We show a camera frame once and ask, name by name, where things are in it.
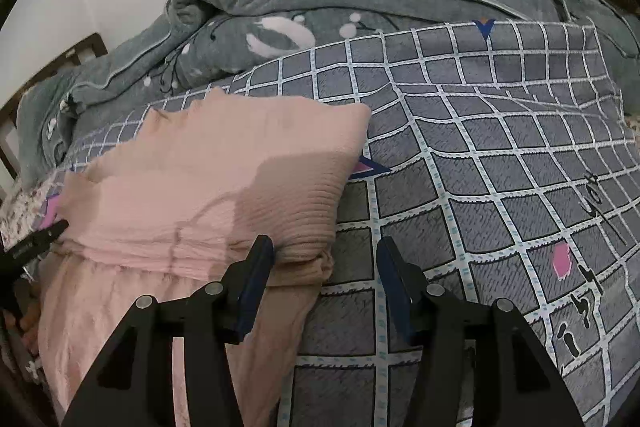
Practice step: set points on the dark wooden headboard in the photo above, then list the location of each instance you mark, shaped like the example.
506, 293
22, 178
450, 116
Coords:
85, 47

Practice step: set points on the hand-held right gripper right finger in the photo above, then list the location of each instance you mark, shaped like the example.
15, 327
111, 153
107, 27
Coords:
395, 287

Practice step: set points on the grey checked bed sheet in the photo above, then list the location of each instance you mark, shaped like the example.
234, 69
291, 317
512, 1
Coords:
500, 182

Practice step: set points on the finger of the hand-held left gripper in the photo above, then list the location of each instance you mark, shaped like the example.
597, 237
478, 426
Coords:
35, 244

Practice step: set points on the floral bed sheet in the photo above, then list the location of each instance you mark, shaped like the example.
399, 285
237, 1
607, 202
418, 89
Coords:
20, 212

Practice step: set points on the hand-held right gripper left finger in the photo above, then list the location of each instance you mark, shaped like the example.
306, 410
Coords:
252, 287

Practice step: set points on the person's left hand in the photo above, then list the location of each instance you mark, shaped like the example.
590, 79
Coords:
30, 312

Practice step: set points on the pink knitted sweater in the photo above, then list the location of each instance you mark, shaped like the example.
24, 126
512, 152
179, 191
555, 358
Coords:
200, 167

